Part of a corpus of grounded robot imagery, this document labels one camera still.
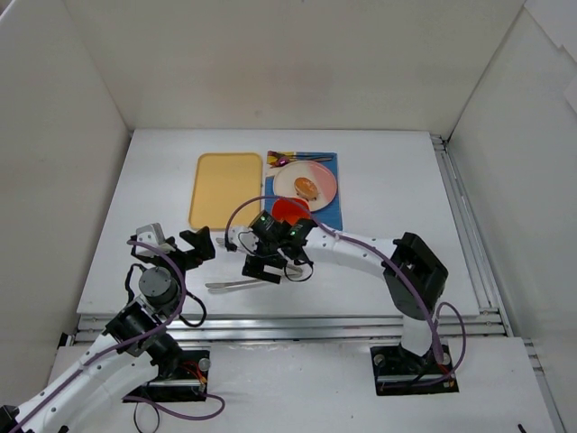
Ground metal tongs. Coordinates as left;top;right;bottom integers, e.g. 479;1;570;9
205;263;303;292

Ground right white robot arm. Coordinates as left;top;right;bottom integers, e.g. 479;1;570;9
234;211;449;362

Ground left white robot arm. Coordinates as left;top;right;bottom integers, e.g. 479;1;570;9
1;223;215;432

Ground orange bowl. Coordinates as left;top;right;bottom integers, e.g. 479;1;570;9
271;198;310;226

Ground yellow tray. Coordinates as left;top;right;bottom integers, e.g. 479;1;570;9
188;152;263;231

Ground blue placemat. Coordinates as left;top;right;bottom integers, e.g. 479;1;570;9
264;151;343;230

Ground pink and white plate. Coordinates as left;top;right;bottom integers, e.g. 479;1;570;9
272;161;338;212

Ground cutlery on placemat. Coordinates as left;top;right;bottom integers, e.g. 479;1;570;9
267;151;334;168

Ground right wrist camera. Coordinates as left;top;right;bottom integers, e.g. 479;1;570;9
227;226;259;254

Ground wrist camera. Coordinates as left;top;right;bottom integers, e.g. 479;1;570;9
227;226;259;254
135;223;166;245

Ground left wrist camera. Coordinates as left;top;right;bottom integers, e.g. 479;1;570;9
135;223;166;245

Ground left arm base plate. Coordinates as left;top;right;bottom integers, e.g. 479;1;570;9
128;348;211;403

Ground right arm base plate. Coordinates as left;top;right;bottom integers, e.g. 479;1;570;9
370;345;460;397

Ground aluminium rail frame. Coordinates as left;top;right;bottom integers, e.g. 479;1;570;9
76;129;561;432

